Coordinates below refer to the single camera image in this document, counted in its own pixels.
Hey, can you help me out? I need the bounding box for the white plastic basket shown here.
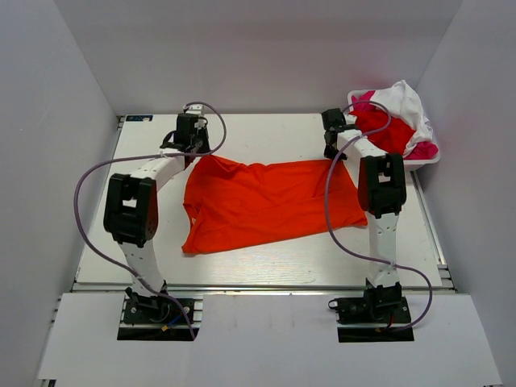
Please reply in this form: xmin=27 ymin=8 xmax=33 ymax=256
xmin=347 ymin=89 xmax=440 ymax=171

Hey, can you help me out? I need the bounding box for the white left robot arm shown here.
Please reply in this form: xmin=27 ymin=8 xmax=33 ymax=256
xmin=103 ymin=104 xmax=210 ymax=322

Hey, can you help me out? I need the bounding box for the orange t-shirt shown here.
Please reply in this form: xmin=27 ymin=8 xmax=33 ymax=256
xmin=182 ymin=156 xmax=368 ymax=255

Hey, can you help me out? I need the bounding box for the red t-shirt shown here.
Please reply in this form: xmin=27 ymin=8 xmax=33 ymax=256
xmin=351 ymin=110 xmax=414 ymax=155

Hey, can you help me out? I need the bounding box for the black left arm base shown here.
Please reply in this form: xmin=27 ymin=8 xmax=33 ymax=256
xmin=117 ymin=287 xmax=202 ymax=342

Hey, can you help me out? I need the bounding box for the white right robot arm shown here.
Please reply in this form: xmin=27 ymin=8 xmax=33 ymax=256
xmin=322 ymin=108 xmax=406 ymax=289

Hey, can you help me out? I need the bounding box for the white t-shirt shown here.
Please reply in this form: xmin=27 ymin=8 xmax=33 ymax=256
xmin=370 ymin=80 xmax=439 ymax=160

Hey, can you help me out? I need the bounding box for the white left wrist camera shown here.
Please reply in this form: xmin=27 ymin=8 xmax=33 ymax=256
xmin=183 ymin=103 xmax=204 ymax=117

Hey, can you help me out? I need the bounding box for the blue table label sticker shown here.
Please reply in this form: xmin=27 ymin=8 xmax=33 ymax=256
xmin=125 ymin=114 xmax=153 ymax=122

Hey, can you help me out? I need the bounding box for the pink t-shirt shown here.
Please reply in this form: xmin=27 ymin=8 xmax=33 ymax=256
xmin=351 ymin=90 xmax=439 ymax=160

